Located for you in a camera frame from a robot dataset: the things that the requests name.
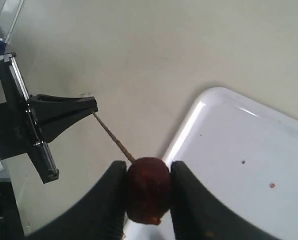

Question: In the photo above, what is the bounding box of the white plastic tray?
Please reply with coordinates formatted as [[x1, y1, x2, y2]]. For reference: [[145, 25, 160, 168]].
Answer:
[[124, 86, 298, 240]]

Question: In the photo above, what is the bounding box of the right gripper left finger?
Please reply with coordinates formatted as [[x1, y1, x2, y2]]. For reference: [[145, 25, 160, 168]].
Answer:
[[26, 160, 126, 240]]

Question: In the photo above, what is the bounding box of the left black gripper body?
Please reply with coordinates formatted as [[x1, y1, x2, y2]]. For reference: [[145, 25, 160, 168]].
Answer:
[[0, 52, 59, 184]]

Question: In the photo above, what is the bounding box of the red dried date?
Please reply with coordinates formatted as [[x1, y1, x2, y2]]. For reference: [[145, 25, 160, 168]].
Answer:
[[125, 157, 172, 226]]

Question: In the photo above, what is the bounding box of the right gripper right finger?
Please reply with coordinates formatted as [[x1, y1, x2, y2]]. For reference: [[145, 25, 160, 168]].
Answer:
[[170, 160, 298, 240]]

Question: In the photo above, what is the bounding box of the thin metal skewer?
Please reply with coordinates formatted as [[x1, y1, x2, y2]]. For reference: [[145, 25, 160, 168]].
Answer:
[[92, 112, 135, 163]]

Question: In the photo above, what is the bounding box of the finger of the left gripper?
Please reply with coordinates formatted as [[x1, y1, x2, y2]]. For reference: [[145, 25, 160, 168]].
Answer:
[[28, 94, 98, 125], [40, 111, 92, 143]]

